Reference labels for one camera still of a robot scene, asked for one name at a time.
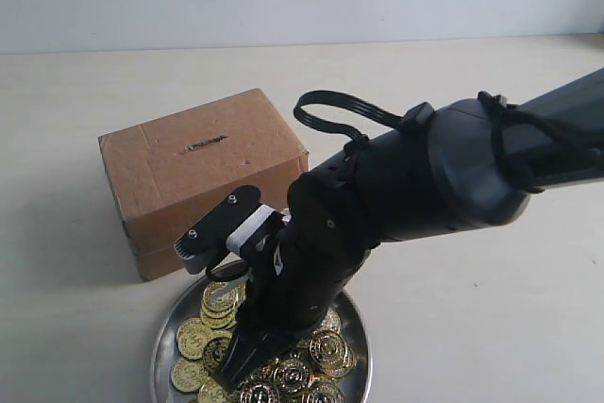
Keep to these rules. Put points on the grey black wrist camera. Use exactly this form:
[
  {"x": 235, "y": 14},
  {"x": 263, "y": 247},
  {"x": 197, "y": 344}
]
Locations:
[{"x": 217, "y": 228}]

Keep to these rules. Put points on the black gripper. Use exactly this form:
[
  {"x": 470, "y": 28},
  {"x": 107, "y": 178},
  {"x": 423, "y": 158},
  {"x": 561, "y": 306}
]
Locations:
[{"x": 285, "y": 304}]

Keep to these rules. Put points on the round steel plate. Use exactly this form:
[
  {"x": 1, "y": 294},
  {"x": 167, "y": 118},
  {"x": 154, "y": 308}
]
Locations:
[{"x": 356, "y": 385}]

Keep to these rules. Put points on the gold coin plate left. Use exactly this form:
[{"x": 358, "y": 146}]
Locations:
[{"x": 192, "y": 337}]

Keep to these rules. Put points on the gold coin plate right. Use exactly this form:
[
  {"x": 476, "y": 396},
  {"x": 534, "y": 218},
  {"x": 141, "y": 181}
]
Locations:
[{"x": 328, "y": 350}]

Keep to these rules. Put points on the gold coin plate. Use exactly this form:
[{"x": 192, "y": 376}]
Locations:
[
  {"x": 192, "y": 337},
  {"x": 328, "y": 350},
  {"x": 292, "y": 377}
]

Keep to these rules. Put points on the brown cardboard box with slot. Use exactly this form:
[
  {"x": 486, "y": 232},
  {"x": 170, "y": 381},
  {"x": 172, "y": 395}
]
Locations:
[{"x": 167, "y": 173}]

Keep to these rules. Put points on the gold coin plate centre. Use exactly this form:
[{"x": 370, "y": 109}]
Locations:
[{"x": 292, "y": 377}]

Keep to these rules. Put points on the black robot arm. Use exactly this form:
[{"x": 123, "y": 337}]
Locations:
[{"x": 430, "y": 172}]

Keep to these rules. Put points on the gold coin bottom left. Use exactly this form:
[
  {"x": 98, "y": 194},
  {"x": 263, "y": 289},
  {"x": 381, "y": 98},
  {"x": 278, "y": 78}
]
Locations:
[{"x": 187, "y": 376}]

